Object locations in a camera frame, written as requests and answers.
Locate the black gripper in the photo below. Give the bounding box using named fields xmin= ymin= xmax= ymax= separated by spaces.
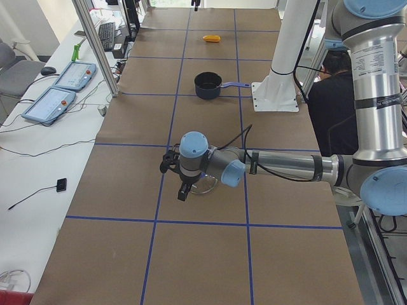
xmin=160 ymin=148 xmax=207 ymax=201

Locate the glass pot lid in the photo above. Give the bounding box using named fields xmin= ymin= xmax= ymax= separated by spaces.
xmin=190 ymin=173 xmax=217 ymax=194

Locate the yellow corn cob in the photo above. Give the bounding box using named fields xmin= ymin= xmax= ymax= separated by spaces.
xmin=202 ymin=35 xmax=221 ymax=43

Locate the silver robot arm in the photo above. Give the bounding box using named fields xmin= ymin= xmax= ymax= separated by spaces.
xmin=160 ymin=1 xmax=406 ymax=216

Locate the dark blue saucepan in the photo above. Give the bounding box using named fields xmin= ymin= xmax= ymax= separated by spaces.
xmin=194 ymin=71 xmax=251 ymax=100

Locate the small black device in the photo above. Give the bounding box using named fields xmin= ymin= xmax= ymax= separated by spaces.
xmin=56 ymin=178 xmax=67 ymax=193

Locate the upper blue teach pendant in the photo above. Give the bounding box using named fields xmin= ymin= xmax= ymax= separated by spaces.
xmin=53 ymin=62 xmax=97 ymax=92

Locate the blue teach pendant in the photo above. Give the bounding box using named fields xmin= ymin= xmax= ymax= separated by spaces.
xmin=22 ymin=86 xmax=76 ymax=126
xmin=53 ymin=62 xmax=97 ymax=92

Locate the lower blue teach pendant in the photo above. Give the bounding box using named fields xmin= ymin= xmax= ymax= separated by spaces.
xmin=22 ymin=86 xmax=76 ymax=126

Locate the person behind table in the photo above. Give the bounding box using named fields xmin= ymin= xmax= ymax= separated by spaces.
xmin=307 ymin=50 xmax=358 ymax=157

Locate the black keyboard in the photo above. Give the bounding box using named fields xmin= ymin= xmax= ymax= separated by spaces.
xmin=98 ymin=22 xmax=116 ymax=51

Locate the black computer mouse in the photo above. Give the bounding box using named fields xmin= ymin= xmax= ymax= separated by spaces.
xmin=40 ymin=66 xmax=57 ymax=76

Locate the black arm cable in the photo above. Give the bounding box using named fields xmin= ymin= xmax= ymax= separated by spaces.
xmin=216 ymin=124 xmax=322 ymax=182

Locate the white camera mast base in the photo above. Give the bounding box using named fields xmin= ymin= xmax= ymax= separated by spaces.
xmin=252 ymin=0 xmax=320 ymax=112

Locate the aluminium frame post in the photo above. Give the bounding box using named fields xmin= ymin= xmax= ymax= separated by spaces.
xmin=72 ymin=0 xmax=119 ymax=97

